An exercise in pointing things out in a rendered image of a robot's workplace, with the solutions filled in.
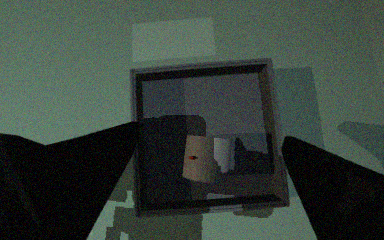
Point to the grey cylinder with slot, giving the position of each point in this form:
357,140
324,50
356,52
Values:
206,159

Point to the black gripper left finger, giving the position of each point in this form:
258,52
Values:
64,186

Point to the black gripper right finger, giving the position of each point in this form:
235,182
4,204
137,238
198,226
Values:
342,200

